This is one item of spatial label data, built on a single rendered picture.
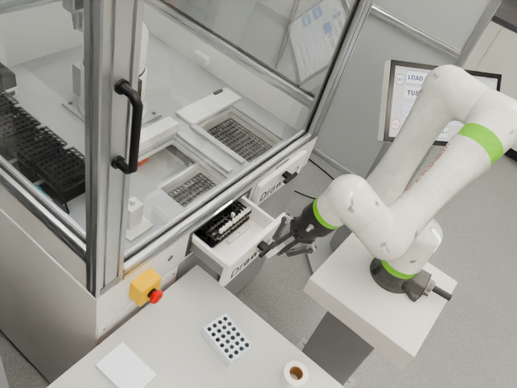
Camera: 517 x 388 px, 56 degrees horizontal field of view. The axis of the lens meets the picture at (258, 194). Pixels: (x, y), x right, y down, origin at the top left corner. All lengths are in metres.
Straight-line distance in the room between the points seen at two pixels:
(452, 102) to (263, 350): 0.84
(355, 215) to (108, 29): 0.67
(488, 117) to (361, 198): 0.39
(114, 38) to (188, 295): 0.90
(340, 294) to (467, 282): 1.66
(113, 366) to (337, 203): 0.69
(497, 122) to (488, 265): 2.06
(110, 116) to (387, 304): 1.05
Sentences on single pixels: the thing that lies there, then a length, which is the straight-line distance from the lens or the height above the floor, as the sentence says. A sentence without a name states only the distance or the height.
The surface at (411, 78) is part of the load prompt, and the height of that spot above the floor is 1.15.
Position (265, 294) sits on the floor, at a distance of 2.47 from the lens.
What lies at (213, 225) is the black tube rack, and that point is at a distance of 1.47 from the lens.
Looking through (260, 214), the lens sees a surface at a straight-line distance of 1.56.
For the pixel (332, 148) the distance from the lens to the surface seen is 3.27.
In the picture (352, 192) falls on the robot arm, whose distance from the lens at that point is 1.13.
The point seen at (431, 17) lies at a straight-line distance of 2.76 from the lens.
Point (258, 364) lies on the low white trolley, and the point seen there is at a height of 0.76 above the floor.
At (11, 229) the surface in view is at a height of 0.89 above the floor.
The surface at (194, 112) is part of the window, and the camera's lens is 1.06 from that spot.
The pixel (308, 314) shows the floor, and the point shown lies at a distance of 2.49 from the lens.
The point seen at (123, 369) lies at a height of 0.78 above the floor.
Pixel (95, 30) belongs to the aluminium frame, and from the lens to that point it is 0.76.
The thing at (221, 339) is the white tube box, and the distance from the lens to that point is 1.39.
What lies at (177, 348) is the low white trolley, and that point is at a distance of 1.39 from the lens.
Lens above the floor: 2.00
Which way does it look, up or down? 43 degrees down
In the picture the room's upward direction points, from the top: 19 degrees clockwise
